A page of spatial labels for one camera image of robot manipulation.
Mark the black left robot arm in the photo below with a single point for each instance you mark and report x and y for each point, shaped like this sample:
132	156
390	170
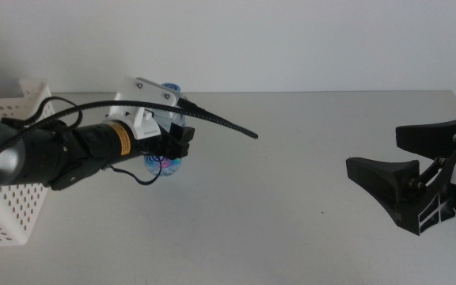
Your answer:
38	154

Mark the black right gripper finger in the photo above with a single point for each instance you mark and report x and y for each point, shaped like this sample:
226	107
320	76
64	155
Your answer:
386	178
430	140

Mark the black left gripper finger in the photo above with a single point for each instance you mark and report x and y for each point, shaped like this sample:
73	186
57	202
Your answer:
178	135

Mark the clear water bottle blue cap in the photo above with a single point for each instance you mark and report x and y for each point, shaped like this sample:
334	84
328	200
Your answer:
164	166

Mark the white perforated plastic basket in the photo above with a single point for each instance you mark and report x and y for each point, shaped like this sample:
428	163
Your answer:
10	213

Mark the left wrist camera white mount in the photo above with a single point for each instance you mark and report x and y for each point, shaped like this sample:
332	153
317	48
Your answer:
145	89

